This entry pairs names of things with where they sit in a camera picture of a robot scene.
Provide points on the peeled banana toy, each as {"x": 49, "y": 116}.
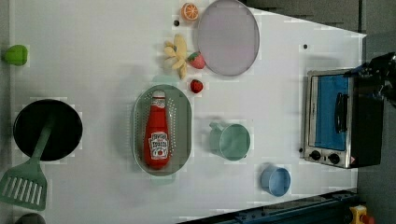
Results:
{"x": 176, "y": 53}

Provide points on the green mug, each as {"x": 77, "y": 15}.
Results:
{"x": 231, "y": 141}

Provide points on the green slotted spatula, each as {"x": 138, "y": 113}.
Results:
{"x": 25, "y": 185}

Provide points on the pink strawberry toy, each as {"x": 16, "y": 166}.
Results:
{"x": 196, "y": 60}

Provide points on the blue cup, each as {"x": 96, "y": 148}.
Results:
{"x": 275, "y": 180}

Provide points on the green pepper toy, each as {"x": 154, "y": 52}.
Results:
{"x": 16, "y": 55}

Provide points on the red strawberry toy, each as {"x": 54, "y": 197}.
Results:
{"x": 196, "y": 86}

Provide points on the orange slice toy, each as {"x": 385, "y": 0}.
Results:
{"x": 189, "y": 12}

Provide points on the black frying pan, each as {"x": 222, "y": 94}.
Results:
{"x": 65, "y": 135}

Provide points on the dark round object bottom left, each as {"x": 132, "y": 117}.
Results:
{"x": 32, "y": 218}

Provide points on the yellow red clamp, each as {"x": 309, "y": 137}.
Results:
{"x": 360, "y": 216}

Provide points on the silver toaster oven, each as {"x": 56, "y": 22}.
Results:
{"x": 343, "y": 120}

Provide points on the red plush ketchup bottle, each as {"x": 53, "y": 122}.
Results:
{"x": 156, "y": 143}

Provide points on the lavender round plate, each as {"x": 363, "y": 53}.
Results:
{"x": 228, "y": 37}

